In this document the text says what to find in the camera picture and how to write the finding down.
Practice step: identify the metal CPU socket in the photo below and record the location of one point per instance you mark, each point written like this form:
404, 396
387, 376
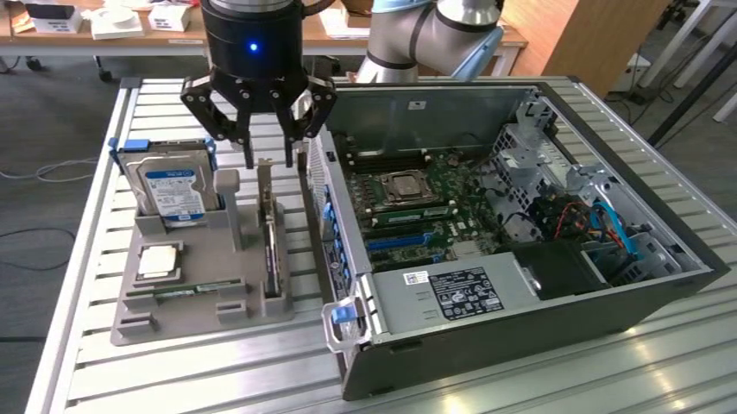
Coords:
385, 190

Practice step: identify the white paper sheets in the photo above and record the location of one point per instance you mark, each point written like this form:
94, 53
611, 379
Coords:
347, 28

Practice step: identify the white labelled carton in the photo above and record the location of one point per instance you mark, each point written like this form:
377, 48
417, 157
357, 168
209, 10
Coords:
170, 19

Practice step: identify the black caster wheel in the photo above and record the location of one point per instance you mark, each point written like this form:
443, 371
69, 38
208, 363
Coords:
34, 64
106, 75

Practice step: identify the grey power supply unit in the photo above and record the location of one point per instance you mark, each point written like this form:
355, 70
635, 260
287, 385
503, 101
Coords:
404, 310

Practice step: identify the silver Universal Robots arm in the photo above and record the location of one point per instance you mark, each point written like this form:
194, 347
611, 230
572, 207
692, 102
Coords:
404, 34

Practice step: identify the green Dell motherboard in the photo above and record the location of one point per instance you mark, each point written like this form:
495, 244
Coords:
461, 233

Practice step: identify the black open PC case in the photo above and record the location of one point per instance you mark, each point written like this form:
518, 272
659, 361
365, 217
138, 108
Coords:
489, 366

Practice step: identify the wooden desk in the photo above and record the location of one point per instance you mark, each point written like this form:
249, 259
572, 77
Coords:
58, 39

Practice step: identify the silver CPU chip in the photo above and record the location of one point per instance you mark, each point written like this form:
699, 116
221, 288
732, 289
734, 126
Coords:
161, 261

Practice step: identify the black metal pole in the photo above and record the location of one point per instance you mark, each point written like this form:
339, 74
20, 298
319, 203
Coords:
692, 86

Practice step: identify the green RAM stick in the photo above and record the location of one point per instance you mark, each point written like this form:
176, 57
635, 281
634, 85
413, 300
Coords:
185, 292
412, 215

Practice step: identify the grey parts rack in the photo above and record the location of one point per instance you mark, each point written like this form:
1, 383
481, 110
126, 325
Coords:
190, 310

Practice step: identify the CPU with thermal paste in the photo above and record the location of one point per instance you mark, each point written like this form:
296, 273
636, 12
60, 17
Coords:
409, 186

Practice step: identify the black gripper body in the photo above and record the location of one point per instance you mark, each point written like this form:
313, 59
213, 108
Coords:
254, 43

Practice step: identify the hard disk in blue carrier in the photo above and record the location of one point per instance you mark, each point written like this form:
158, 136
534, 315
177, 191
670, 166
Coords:
173, 190

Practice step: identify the Nvidia graphics card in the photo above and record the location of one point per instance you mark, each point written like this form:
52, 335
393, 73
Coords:
271, 241

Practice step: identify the black expansion slot blue latch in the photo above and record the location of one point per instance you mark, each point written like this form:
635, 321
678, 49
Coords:
404, 259

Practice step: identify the white round-topped box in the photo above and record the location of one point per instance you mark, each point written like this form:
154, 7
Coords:
116, 26

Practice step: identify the white table frame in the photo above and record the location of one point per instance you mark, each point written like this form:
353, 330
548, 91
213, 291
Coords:
727, 103

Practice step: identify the white box dark lid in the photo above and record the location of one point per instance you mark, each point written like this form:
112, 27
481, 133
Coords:
56, 23

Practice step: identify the brown wooden panel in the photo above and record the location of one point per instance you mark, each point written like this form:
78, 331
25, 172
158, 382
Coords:
576, 43

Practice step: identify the silver disk bay cage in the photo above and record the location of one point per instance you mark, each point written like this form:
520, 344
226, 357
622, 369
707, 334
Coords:
536, 181

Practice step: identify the blue case latch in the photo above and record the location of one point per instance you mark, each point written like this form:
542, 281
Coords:
341, 315

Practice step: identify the aluminium chipset heatsink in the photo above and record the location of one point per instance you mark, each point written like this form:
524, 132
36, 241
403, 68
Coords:
468, 252

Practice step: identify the brown cardboard piece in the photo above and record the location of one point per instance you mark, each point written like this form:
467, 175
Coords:
24, 19

